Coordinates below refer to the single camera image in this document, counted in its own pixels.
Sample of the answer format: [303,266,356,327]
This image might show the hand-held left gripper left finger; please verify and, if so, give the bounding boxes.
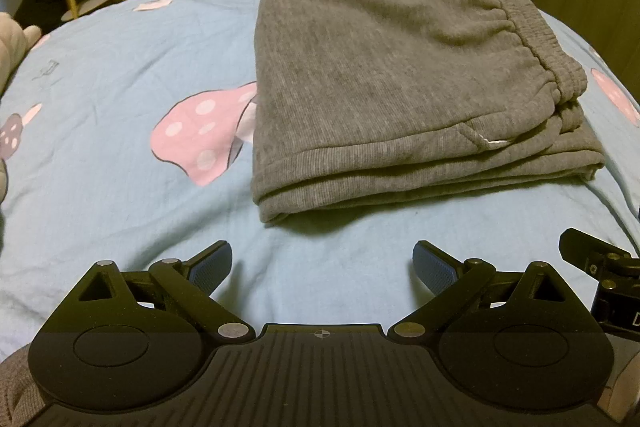
[57,240,256,343]

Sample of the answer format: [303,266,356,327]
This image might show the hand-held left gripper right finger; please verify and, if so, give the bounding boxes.
[387,240,587,343]

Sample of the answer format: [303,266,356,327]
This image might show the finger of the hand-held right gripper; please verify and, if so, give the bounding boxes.
[559,228,633,276]

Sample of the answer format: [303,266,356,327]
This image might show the grey pants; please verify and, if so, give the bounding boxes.
[250,0,607,224]

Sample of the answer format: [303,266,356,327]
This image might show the blue mushroom print bed sheet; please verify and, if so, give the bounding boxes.
[0,0,640,365]

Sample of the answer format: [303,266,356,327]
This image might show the person's grey knit clothing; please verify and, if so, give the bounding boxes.
[0,343,52,427]

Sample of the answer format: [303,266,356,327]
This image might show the beige plush toy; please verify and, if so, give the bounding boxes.
[0,12,42,94]

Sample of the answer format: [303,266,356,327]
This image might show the black bag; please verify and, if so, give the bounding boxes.
[12,0,67,36]

